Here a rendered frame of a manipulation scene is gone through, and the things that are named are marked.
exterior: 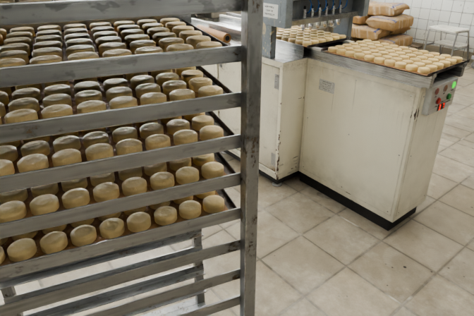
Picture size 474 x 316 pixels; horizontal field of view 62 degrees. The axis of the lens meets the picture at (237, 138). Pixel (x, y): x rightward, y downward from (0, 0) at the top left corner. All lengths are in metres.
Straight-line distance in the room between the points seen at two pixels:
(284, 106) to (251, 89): 1.58
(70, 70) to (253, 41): 0.31
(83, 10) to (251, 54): 0.28
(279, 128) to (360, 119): 0.47
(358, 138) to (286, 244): 0.68
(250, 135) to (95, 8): 0.35
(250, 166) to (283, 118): 1.55
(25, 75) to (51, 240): 0.35
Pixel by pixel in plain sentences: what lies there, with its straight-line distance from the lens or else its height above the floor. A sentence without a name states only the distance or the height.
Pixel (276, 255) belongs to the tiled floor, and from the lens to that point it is 2.10.
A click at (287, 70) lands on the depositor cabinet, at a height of 0.79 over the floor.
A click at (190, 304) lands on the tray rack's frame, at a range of 1.69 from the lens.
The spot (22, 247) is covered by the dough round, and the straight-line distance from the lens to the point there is 0.90.
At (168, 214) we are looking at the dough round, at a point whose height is 0.88.
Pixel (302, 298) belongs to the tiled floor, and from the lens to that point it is 1.92.
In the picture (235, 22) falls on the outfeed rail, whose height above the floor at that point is 0.87.
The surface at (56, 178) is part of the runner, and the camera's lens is 0.76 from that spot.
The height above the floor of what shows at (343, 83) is 0.75.
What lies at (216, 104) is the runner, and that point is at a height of 1.14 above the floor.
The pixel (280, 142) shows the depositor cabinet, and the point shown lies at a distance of 2.39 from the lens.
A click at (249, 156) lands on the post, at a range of 0.79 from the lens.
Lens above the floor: 1.41
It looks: 26 degrees down
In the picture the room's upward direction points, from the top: straight up
